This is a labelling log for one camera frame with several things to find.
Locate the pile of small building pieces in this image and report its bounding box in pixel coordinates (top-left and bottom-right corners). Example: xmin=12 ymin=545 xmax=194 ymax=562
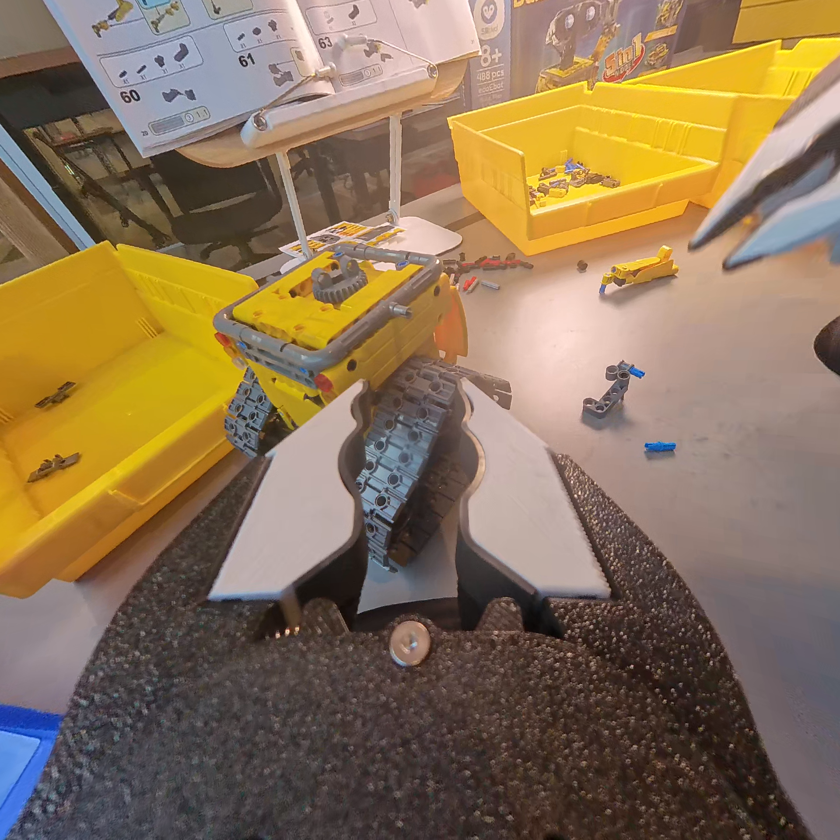
xmin=440 ymin=252 xmax=536 ymax=292

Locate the large yellow bin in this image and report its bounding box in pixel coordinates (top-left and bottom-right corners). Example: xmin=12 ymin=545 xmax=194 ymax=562
xmin=449 ymin=82 xmax=723 ymax=257

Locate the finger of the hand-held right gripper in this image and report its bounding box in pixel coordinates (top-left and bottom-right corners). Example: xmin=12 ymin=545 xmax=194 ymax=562
xmin=689 ymin=90 xmax=840 ymax=250
xmin=722 ymin=182 xmax=840 ymax=270

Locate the printed sticker sheet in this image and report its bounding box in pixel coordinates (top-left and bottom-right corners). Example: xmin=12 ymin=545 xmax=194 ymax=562
xmin=283 ymin=224 xmax=395 ymax=258

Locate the yellow toy tracked robot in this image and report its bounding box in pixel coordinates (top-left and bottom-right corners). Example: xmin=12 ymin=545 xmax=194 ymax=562
xmin=214 ymin=241 xmax=513 ymax=572

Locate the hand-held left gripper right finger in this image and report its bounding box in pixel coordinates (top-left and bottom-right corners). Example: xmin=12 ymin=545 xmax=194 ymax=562
xmin=455 ymin=381 xmax=614 ymax=628

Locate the yellow bins stack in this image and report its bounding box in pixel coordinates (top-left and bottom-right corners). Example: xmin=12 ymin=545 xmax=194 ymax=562
xmin=733 ymin=0 xmax=840 ymax=47

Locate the white book stand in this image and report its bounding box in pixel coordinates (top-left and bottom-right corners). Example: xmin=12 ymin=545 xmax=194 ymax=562
xmin=178 ymin=33 xmax=441 ymax=257

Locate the small yellow block assembly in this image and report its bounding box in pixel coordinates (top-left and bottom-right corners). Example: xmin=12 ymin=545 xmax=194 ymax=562
xmin=602 ymin=247 xmax=679 ymax=292

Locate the instruction booklet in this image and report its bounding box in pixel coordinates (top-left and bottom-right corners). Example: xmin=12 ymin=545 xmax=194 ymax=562
xmin=44 ymin=0 xmax=480 ymax=158

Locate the grey desk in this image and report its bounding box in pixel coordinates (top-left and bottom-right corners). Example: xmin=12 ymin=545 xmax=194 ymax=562
xmin=0 ymin=184 xmax=840 ymax=840

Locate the wide yellow bin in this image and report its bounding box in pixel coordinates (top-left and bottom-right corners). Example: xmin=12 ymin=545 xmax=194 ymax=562
xmin=0 ymin=243 xmax=261 ymax=598

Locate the black office chair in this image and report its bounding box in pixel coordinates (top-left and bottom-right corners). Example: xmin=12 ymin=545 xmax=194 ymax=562
xmin=145 ymin=147 xmax=283 ymax=270

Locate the blue printed cardboard box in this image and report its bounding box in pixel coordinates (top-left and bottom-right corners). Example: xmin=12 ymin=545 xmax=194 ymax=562
xmin=466 ymin=0 xmax=736 ymax=112

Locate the grey bent beam piece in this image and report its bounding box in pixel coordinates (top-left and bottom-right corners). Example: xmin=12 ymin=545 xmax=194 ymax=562
xmin=582 ymin=378 xmax=628 ymax=421

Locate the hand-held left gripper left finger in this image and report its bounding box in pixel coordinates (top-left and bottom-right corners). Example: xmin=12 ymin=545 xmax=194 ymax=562
xmin=208 ymin=384 xmax=371 ymax=624

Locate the black dimpled cushion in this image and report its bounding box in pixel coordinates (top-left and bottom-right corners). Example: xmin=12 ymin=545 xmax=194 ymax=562
xmin=814 ymin=315 xmax=840 ymax=375

